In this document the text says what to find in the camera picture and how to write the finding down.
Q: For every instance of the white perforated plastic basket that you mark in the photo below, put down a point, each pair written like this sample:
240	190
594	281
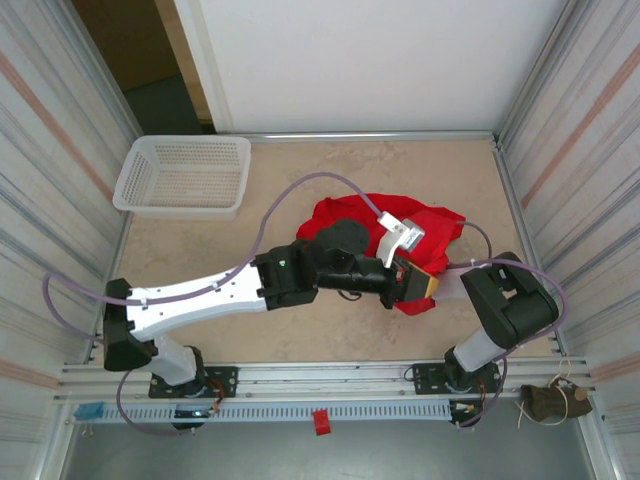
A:
175	175

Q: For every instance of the aluminium frame post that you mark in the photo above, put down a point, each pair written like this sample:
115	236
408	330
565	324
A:
535	70
107	70

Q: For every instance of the small wooden disc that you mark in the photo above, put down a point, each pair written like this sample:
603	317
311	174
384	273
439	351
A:
580	394

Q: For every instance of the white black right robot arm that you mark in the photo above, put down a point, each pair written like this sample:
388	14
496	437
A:
505	310

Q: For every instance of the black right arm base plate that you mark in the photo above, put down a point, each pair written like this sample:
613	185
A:
425	377

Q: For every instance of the small red block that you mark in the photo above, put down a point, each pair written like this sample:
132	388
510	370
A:
322	422

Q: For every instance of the aluminium mounting rail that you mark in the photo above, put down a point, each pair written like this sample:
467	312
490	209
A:
325	375

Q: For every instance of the brown wooden door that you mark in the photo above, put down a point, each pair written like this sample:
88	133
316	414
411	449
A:
125	40

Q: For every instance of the tan wooden door jamb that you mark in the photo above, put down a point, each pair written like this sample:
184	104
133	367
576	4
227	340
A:
184	60

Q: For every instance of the brown cloth bag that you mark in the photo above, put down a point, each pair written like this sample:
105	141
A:
545	405

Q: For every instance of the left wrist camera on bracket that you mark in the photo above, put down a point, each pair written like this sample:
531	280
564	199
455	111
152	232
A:
392	245

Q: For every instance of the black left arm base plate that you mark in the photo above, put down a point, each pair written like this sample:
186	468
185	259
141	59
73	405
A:
225	380

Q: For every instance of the small blue block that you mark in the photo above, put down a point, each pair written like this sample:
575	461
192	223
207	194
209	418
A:
89	411

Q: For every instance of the aluminium table edge bar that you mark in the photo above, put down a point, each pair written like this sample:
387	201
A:
400	135

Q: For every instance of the red t-shirt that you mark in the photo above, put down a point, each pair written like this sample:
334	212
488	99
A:
435	235

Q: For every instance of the white door frame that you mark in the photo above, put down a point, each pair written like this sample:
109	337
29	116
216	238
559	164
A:
205	60

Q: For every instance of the black controller board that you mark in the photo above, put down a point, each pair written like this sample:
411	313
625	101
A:
465	407
195	413

